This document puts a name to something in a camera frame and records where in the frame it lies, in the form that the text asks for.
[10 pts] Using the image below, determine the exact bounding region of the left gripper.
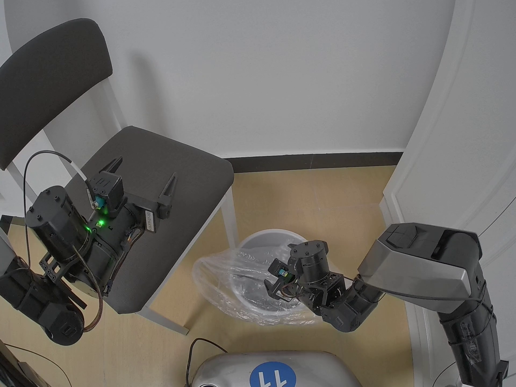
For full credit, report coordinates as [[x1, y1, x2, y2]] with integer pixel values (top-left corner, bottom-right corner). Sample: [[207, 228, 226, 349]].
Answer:
[[92, 157, 178, 266]]

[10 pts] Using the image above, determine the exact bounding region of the clear plastic bag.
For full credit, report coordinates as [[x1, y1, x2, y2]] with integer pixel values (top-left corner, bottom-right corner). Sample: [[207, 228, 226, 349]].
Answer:
[[191, 240, 323, 327]]

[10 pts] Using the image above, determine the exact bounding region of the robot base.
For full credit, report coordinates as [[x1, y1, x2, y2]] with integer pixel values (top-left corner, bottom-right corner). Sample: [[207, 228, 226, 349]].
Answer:
[[193, 351, 361, 387]]

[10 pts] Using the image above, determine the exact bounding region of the white trash bin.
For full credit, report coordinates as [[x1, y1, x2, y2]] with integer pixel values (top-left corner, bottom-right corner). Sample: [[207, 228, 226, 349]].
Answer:
[[238, 228, 321, 317]]

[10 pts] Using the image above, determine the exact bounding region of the grey and white chair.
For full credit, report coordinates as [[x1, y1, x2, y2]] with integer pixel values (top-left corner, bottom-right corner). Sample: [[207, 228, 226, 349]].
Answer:
[[0, 19, 238, 335]]

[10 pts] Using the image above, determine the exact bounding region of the white wardrobe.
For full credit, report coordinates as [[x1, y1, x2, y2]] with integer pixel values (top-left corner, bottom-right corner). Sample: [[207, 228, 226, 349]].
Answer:
[[383, 0, 516, 387]]

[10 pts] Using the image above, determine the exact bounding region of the black cable with white plug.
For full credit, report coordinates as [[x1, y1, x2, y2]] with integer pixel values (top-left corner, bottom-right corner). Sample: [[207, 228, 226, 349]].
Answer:
[[23, 151, 95, 233]]

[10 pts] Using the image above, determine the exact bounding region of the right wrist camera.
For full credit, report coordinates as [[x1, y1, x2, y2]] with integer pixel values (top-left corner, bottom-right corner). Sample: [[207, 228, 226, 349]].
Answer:
[[265, 257, 297, 300]]

